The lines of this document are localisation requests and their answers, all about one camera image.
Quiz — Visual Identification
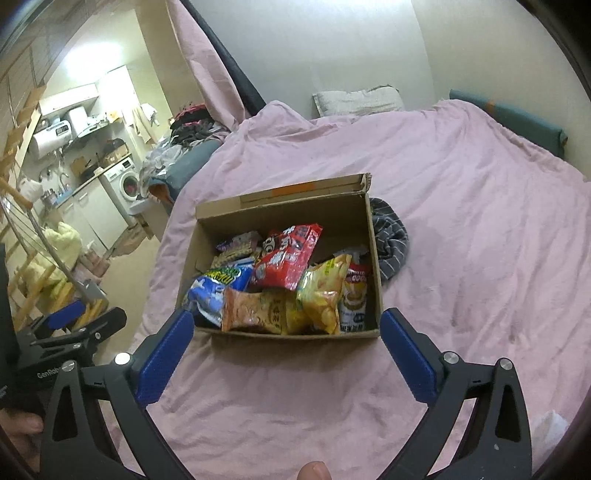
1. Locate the hanging white towel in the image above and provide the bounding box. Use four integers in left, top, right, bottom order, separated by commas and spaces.
130, 103, 158, 142

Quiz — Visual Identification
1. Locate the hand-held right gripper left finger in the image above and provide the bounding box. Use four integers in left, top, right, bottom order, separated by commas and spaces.
39, 308, 197, 480

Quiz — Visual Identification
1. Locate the grey pillow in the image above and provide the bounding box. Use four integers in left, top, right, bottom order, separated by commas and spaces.
313, 84, 406, 117

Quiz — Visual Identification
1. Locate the white water heater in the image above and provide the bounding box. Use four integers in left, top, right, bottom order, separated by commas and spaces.
29, 120, 75, 161

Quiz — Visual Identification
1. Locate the white wall cabinet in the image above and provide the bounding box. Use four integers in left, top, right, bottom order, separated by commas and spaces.
38, 82, 101, 117

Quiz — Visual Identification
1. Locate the pink blanket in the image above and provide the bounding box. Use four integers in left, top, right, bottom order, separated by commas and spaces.
99, 99, 591, 480

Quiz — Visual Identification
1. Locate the yellow chip bag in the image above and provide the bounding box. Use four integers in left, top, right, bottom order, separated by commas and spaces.
295, 254, 352, 336

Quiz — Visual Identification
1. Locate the brown cardboard box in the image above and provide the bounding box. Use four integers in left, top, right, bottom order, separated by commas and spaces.
177, 173, 384, 341

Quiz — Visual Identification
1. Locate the pale yellow cloth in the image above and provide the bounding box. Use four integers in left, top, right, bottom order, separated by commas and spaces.
20, 220, 82, 288

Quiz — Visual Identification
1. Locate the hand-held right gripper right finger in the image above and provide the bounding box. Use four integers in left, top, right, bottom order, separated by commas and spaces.
379, 307, 534, 480

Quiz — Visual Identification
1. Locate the patterned door rug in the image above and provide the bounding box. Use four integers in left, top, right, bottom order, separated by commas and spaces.
112, 225, 154, 258

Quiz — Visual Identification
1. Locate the small white cloth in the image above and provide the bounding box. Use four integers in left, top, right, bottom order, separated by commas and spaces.
530, 407, 570, 454

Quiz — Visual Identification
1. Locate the pale pink cartoon snack packet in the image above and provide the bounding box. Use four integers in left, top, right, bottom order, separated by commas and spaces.
216, 231, 262, 256

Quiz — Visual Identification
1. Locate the blue snack bag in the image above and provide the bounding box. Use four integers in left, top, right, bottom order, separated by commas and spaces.
186, 261, 256, 328

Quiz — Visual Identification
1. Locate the white washing machine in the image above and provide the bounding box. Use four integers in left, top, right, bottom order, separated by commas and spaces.
98, 156, 142, 216

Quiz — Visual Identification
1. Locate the person's right hand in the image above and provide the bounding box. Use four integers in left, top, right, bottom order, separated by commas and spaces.
298, 460, 333, 480

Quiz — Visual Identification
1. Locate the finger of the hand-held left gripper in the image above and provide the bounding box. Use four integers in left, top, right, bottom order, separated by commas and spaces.
28, 299, 88, 344
28, 307, 128, 354

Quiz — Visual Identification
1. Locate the metal handrail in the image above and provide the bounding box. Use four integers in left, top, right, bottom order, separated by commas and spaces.
0, 202, 110, 306

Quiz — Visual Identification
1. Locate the orange yellow snack packet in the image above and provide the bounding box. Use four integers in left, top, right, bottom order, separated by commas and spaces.
221, 287, 306, 336

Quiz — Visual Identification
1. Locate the red cake packet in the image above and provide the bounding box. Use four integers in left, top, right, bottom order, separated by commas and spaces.
338, 263, 373, 334

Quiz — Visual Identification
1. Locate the white crumpled cloth pile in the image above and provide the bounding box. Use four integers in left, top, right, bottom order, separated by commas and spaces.
140, 137, 186, 182

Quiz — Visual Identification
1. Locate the person's left hand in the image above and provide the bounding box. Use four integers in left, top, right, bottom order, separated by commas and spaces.
0, 408, 44, 462

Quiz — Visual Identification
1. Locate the pink hanging curtain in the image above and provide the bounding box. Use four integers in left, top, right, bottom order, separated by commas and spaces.
165, 0, 253, 126

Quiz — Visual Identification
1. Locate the wooden staircase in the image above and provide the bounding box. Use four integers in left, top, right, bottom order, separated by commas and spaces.
0, 82, 108, 334

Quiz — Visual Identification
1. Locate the pile of dark clothes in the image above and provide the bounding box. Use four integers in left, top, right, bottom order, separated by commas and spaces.
169, 103, 232, 145

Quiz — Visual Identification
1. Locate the teal bolster cushion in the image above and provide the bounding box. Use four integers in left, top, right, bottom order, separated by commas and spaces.
449, 89, 568, 158

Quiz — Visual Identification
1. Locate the dark grey striped cloth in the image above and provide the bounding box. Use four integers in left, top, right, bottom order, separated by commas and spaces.
369, 198, 410, 283

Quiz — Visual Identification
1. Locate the red snack bag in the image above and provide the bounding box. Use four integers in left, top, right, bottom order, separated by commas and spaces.
250, 224, 324, 292

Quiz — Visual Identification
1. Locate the white kitchen cabinet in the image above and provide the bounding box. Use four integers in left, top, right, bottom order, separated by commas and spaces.
43, 176, 131, 260

